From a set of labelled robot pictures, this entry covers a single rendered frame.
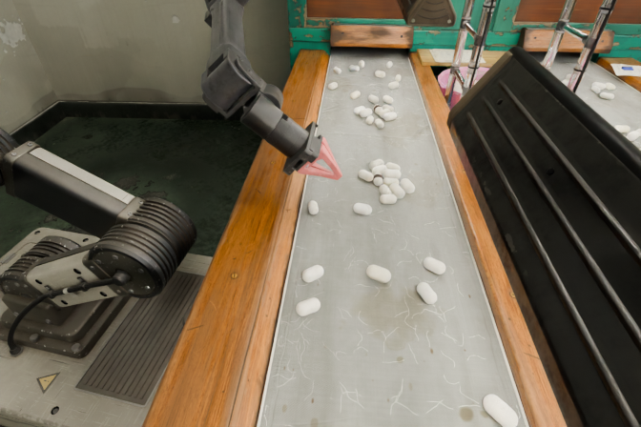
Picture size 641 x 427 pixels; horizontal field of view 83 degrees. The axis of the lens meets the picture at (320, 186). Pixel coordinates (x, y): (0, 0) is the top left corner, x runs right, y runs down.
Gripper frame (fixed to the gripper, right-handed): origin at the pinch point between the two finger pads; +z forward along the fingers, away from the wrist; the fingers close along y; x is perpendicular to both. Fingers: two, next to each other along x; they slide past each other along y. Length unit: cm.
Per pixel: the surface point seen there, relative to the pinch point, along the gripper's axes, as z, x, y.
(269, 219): -5.8, 10.2, -9.0
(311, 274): 1.2, 5.1, -19.5
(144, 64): -76, 120, 169
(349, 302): 6.9, 2.6, -22.6
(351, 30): -3, -3, 84
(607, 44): 65, -59, 85
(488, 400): 17.8, -9.2, -35.2
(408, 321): 13.2, -2.8, -24.9
